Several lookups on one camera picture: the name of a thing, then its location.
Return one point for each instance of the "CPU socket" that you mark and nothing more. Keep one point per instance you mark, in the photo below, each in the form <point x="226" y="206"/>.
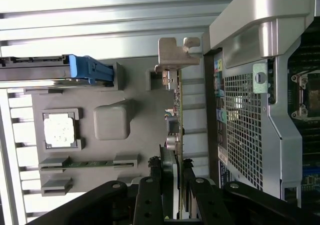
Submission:
<point x="310" y="95"/>

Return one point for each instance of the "green motherboard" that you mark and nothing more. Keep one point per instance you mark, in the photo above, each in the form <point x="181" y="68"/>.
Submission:
<point x="310" y="160"/>

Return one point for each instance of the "green RAM stick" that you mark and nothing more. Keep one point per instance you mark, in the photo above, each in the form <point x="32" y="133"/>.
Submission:
<point x="87" y="164"/>

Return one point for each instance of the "open black PC case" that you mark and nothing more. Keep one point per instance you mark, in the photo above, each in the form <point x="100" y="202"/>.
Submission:
<point x="247" y="125"/>

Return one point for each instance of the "grey plastic parts rack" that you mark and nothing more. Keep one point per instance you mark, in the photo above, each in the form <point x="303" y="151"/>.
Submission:
<point x="145" y="135"/>

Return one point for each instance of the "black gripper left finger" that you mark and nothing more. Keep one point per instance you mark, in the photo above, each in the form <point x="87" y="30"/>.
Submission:
<point x="148" y="202"/>

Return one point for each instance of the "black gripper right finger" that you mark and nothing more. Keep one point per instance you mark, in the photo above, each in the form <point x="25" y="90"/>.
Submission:
<point x="202" y="202"/>

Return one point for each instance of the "silver CPU chip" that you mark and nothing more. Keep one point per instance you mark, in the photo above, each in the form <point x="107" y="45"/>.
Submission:
<point x="59" y="130"/>

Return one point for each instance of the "hard disk in blue carrier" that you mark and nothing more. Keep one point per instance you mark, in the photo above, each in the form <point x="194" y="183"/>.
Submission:
<point x="82" y="67"/>

